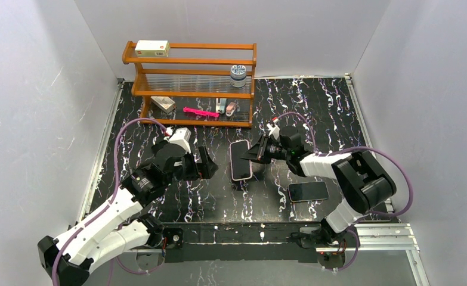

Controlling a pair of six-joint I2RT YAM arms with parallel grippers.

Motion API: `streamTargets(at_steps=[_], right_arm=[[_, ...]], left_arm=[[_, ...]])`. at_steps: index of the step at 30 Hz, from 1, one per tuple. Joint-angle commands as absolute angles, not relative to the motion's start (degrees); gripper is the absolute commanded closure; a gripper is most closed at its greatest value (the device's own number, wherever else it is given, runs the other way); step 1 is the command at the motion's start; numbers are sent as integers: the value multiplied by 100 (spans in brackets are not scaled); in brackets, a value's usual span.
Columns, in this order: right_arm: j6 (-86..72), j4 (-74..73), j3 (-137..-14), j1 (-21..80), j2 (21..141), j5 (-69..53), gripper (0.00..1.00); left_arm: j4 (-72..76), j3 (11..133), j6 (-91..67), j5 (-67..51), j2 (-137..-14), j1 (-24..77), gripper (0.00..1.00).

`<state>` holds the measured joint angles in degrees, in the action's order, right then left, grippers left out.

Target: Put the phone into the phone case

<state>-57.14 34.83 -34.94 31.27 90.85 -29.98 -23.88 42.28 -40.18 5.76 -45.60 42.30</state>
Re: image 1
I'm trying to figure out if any beige phone case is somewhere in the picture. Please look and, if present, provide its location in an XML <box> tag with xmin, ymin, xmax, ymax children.
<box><xmin>228</xmin><ymin>139</ymin><xmax>253</xmax><ymax>182</ymax></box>

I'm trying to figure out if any black phone with light edge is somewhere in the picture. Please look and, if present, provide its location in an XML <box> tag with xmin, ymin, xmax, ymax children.
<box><xmin>287</xmin><ymin>182</ymin><xmax>329</xmax><ymax>203</ymax></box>

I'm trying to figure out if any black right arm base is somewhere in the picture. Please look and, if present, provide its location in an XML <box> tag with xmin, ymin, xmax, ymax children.
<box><xmin>289</xmin><ymin>225</ymin><xmax>361</xmax><ymax>272</ymax></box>

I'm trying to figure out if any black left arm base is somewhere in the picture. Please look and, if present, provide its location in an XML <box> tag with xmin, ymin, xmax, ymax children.
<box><xmin>137</xmin><ymin>213</ymin><xmax>183</xmax><ymax>274</ymax></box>

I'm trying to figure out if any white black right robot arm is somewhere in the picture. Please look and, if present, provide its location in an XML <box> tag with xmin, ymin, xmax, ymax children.
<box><xmin>240</xmin><ymin>130</ymin><xmax>397</xmax><ymax>243</ymax></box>

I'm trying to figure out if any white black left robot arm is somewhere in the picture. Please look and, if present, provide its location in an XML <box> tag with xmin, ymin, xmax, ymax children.
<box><xmin>37</xmin><ymin>142</ymin><xmax>218</xmax><ymax>285</ymax></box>

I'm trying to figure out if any pink white stapler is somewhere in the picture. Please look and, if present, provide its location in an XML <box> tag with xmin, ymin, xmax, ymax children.
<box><xmin>225</xmin><ymin>102</ymin><xmax>237</xmax><ymax>117</ymax></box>

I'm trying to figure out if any small white blue box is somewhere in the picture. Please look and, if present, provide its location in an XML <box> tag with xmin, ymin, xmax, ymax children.
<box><xmin>215</xmin><ymin>98</ymin><xmax>227</xmax><ymax>114</ymax></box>

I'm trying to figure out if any pink comb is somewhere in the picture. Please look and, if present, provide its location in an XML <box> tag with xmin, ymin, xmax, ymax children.
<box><xmin>183</xmin><ymin>107</ymin><xmax>219</xmax><ymax>118</ymax></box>

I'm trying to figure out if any small grey white box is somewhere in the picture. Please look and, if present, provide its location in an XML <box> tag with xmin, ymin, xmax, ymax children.
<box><xmin>151</xmin><ymin>96</ymin><xmax>176</xmax><ymax>114</ymax></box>

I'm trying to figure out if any round blue white tin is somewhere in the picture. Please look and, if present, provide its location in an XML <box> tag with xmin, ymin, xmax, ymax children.
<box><xmin>230</xmin><ymin>65</ymin><xmax>247</xmax><ymax>88</ymax></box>

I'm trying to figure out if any orange wooden shelf rack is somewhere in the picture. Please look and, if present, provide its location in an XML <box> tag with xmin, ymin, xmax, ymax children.
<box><xmin>122</xmin><ymin>41</ymin><xmax>257</xmax><ymax>128</ymax></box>

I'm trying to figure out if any white red box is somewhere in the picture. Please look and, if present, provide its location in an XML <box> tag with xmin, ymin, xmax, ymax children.
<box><xmin>135</xmin><ymin>40</ymin><xmax>170</xmax><ymax>57</ymax></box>

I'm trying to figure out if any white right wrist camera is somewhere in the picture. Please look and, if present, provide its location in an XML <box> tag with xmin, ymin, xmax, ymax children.
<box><xmin>267</xmin><ymin>117</ymin><xmax>280</xmax><ymax>141</ymax></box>

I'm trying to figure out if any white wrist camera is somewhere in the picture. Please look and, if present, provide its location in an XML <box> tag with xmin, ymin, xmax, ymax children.
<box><xmin>267</xmin><ymin>117</ymin><xmax>280</xmax><ymax>141</ymax></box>
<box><xmin>168</xmin><ymin>128</ymin><xmax>191</xmax><ymax>153</ymax></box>

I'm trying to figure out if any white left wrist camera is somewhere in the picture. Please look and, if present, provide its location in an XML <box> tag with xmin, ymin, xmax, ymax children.
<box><xmin>168</xmin><ymin>128</ymin><xmax>191</xmax><ymax>153</ymax></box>

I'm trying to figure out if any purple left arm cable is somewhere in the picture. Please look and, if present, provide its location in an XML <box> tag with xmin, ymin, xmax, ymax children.
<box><xmin>50</xmin><ymin>117</ymin><xmax>173</xmax><ymax>286</ymax></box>

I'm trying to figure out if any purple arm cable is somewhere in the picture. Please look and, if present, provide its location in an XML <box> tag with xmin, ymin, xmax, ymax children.
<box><xmin>50</xmin><ymin>117</ymin><xmax>173</xmax><ymax>286</ymax></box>
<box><xmin>273</xmin><ymin>112</ymin><xmax>414</xmax><ymax>272</ymax></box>

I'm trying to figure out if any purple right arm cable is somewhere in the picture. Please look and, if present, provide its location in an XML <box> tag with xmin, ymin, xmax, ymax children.
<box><xmin>273</xmin><ymin>112</ymin><xmax>414</xmax><ymax>272</ymax></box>

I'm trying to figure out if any aluminium front frame rail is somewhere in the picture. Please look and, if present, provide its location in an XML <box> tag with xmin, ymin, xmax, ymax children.
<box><xmin>55</xmin><ymin>224</ymin><xmax>432</xmax><ymax>286</ymax></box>

